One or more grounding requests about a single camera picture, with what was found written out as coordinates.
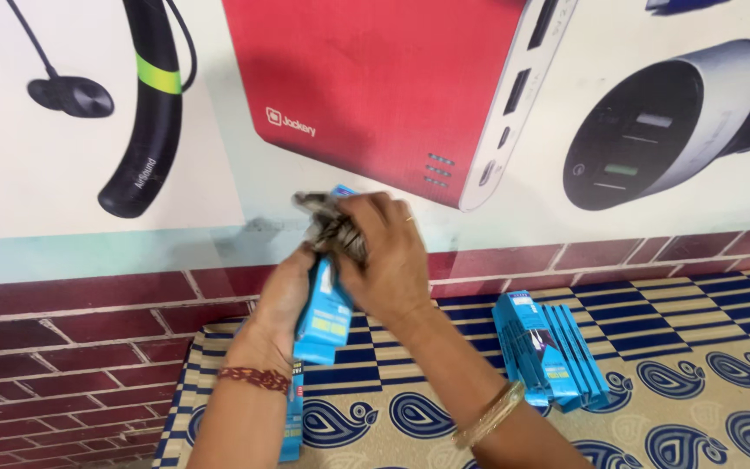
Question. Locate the person's right hand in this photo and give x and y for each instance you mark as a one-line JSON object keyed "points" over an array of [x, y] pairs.
{"points": [[391, 273]]}

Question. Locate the person's left hand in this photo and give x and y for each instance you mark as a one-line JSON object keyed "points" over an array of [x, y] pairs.
{"points": [[274, 319]]}

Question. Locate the person's right fingers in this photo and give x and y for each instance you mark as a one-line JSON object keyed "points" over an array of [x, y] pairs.
{"points": [[381, 218]]}

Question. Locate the grey striped cloth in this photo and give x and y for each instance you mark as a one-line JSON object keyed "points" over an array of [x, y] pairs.
{"points": [[333, 228]]}

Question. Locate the stack of blue packets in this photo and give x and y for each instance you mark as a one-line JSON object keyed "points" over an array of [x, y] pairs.
{"points": [[547, 352]]}

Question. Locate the gold bangles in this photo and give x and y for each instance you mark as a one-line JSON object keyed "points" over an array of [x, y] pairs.
{"points": [[489, 417]]}

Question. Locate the blue and beige patterned mat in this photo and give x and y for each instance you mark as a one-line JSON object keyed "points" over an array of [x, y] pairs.
{"points": [[674, 365]]}

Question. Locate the printed gadget wall poster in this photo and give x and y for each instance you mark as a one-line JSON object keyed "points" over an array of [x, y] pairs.
{"points": [[375, 98]]}

